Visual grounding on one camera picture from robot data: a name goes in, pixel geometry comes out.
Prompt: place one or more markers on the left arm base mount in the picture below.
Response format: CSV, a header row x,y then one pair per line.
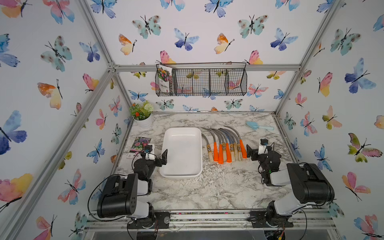
x,y
155,220

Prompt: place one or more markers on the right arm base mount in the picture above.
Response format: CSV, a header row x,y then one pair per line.
x,y
268,219

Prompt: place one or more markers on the teal plastic garden trowel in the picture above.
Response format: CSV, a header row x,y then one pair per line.
x,y
255,126

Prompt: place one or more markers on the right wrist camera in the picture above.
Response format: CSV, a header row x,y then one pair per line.
x,y
263,149

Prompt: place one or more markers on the potted artificial flower plant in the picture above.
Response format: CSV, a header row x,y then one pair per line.
x,y
142,114

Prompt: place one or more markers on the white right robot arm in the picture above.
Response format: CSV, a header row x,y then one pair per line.
x,y
309,186

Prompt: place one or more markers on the seed packet in basket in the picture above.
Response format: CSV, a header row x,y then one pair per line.
x,y
165,78

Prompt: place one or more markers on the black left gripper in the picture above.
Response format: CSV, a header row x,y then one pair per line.
x,y
160,160

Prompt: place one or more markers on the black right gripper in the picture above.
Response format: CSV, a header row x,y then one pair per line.
x,y
254,153

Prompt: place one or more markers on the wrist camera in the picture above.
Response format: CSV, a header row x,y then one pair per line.
x,y
263,149
150,156

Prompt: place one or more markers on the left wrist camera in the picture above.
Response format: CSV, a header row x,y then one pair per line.
x,y
150,156

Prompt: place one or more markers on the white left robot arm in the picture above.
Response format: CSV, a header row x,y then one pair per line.
x,y
119,196

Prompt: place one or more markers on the flower seed packet on table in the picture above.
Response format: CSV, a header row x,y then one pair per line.
x,y
138,145

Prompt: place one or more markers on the black wire wall basket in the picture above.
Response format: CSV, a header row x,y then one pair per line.
x,y
206,80

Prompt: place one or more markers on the white plastic storage tray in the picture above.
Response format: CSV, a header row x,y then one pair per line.
x,y
185,153

